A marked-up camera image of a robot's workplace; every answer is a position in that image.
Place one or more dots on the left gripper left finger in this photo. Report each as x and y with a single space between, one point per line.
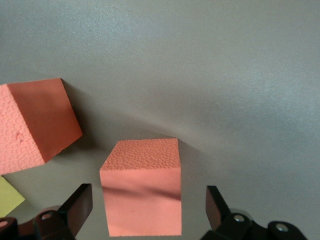
75 212

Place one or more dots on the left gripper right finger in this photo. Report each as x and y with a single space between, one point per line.
220 217

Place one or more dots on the yellow foam cube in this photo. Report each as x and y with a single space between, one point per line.
8 197

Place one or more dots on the orange foam cube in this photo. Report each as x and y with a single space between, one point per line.
142 195
37 125

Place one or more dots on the brown paper table cover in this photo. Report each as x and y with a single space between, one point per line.
175 62

